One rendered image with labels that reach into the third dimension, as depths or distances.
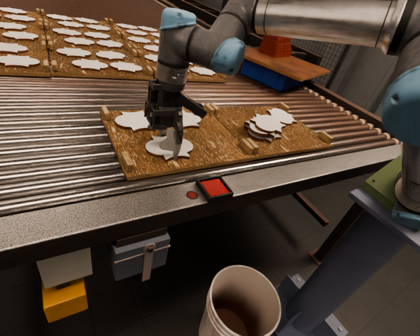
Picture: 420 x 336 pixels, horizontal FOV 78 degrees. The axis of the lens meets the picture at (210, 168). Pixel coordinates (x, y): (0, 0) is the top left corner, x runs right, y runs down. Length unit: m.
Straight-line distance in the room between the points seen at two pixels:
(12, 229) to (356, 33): 0.74
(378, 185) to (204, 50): 0.78
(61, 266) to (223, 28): 0.62
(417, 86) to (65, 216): 0.65
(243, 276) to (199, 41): 1.03
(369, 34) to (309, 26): 0.11
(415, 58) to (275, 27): 0.27
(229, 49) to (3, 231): 0.55
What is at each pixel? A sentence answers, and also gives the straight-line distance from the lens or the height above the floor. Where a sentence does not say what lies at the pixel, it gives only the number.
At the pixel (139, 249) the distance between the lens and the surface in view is 0.67.
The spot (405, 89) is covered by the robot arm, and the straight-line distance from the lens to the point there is 0.48.
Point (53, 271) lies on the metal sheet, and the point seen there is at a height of 0.79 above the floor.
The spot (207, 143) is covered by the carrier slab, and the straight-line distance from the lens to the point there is 0.85.
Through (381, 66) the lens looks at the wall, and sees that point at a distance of 4.03.
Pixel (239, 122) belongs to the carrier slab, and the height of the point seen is 0.94.
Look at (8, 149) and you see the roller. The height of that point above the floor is 0.92.
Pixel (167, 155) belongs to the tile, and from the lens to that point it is 0.73.
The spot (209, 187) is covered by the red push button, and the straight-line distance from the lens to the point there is 0.68.
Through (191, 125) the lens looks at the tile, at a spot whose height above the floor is 0.95.
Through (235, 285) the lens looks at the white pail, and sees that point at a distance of 1.37.
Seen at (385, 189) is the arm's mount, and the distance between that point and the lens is 1.09.
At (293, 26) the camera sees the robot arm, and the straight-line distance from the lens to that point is 0.62.
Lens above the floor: 1.37
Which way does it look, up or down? 36 degrees down
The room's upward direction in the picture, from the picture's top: 15 degrees clockwise
